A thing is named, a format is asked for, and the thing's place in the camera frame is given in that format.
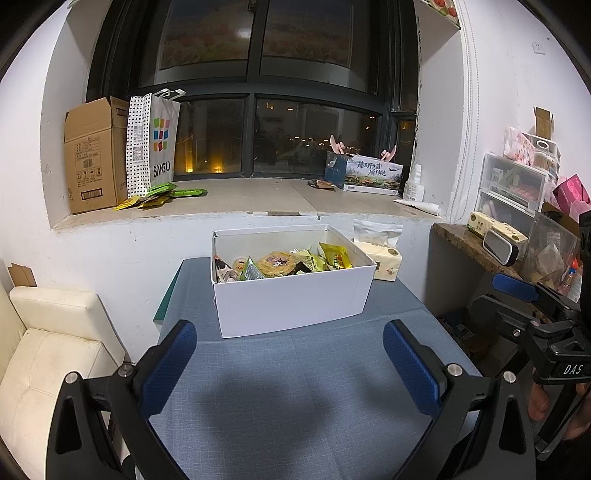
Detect cardboard piece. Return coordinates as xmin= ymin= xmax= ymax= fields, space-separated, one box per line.
xmin=8 ymin=262 xmax=37 ymax=288

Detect yellow white tissue packs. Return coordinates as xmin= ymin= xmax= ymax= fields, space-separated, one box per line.
xmin=468 ymin=211 xmax=528 ymax=245

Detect white plastic bag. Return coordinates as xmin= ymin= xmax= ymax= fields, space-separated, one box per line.
xmin=353 ymin=219 xmax=403 ymax=245

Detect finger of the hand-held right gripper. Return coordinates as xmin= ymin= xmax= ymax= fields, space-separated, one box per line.
xmin=471 ymin=295 xmax=536 ymax=344
xmin=492 ymin=273 xmax=542 ymax=303

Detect round brown cracker packet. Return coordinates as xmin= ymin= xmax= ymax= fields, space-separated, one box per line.
xmin=256 ymin=250 xmax=298 ymax=278

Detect white cardboard box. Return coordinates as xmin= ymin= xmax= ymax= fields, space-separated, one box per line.
xmin=211 ymin=224 xmax=377 ymax=339

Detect white cotton swab box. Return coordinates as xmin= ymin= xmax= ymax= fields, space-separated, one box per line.
xmin=531 ymin=134 xmax=561 ymax=178

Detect pink floral packet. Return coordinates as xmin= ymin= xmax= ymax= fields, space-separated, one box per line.
xmin=502 ymin=127 xmax=536 ymax=166

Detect dark blue box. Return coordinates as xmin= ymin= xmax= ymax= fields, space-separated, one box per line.
xmin=324 ymin=151 xmax=354 ymax=188

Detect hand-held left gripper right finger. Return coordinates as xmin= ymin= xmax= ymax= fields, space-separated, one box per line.
xmin=382 ymin=318 xmax=539 ymax=480

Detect red printed board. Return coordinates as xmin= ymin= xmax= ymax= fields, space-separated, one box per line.
xmin=422 ymin=0 xmax=462 ymax=28

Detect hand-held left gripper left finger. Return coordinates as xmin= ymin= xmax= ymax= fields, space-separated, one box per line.
xmin=45 ymin=319 xmax=198 ymax=480

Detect white shopping bag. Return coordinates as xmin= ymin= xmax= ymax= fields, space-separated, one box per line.
xmin=126 ymin=89 xmax=187 ymax=198

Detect teal board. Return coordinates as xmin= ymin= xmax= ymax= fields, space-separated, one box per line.
xmin=154 ymin=272 xmax=182 ymax=322

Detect white tube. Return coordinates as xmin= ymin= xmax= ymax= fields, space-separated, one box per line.
xmin=393 ymin=198 xmax=439 ymax=216

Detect long printed box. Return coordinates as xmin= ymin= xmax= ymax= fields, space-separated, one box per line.
xmin=342 ymin=154 xmax=403 ymax=195

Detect beige tissue pack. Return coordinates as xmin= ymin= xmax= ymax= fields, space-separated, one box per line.
xmin=358 ymin=240 xmax=402 ymax=281

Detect person's right hand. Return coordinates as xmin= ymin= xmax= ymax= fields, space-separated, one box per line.
xmin=527 ymin=382 xmax=557 ymax=422

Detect blue tablecloth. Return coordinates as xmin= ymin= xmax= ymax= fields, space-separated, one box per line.
xmin=148 ymin=257 xmax=483 ymax=480

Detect brown cardboard box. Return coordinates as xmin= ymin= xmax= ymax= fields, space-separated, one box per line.
xmin=64 ymin=96 xmax=130 ymax=215

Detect pink box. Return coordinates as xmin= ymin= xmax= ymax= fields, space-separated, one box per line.
xmin=551 ymin=174 xmax=591 ymax=208

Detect white bottle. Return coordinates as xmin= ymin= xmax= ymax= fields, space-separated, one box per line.
xmin=404 ymin=164 xmax=424 ymax=201

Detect clear plastic container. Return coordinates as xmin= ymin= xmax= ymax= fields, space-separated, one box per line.
xmin=522 ymin=213 xmax=581 ymax=296

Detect white grey device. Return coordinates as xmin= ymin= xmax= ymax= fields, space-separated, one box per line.
xmin=482 ymin=228 xmax=520 ymax=266

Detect white leather sofa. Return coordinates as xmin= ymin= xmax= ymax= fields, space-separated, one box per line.
xmin=0 ymin=286 xmax=134 ymax=480

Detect small cardboard box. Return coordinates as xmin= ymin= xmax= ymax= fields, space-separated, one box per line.
xmin=533 ymin=106 xmax=553 ymax=139

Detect pile of green yellow sachets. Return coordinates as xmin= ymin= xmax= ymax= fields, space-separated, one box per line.
xmin=113 ymin=182 xmax=205 ymax=212

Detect dark framed window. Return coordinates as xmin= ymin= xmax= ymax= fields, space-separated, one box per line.
xmin=85 ymin=0 xmax=421 ymax=181

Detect clear plastic drawer organiser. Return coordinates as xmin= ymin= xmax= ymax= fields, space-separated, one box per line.
xmin=475 ymin=152 xmax=550 ymax=215

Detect yellow snack packet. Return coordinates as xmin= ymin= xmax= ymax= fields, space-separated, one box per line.
xmin=320 ymin=242 xmax=352 ymax=271

